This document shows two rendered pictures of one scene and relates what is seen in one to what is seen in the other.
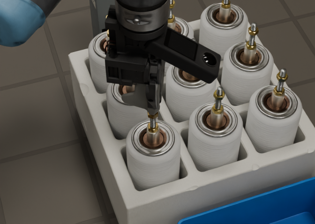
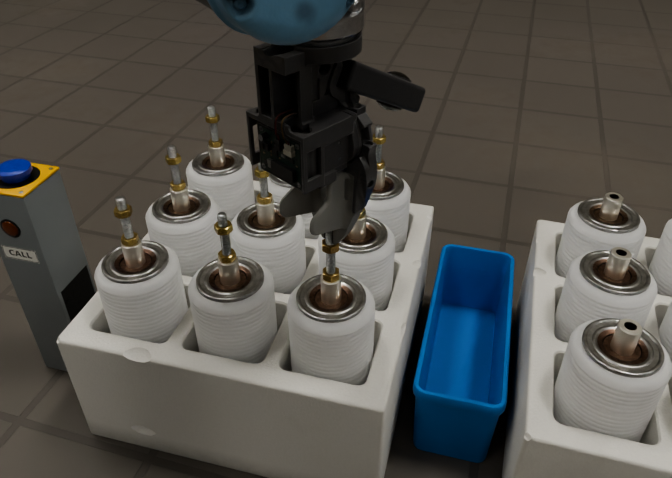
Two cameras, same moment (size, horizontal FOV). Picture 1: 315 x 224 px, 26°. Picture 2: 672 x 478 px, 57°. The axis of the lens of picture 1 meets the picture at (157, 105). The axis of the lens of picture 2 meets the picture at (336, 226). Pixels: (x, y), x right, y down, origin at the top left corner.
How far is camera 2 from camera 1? 0.77 m
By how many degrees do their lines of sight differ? 42
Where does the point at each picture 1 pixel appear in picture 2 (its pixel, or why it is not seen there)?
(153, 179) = (366, 353)
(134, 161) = (341, 342)
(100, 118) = (206, 361)
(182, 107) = (286, 269)
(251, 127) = not seen: hidden behind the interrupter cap
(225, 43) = (244, 190)
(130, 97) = (324, 215)
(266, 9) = not seen: hidden behind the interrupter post
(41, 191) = not seen: outside the picture
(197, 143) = (365, 272)
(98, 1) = (42, 243)
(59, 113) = (76, 460)
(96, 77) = (142, 323)
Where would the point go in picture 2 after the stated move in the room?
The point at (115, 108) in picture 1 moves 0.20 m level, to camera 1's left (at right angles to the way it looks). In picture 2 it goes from (237, 313) to (79, 449)
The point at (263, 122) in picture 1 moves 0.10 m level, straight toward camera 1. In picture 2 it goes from (390, 206) to (448, 241)
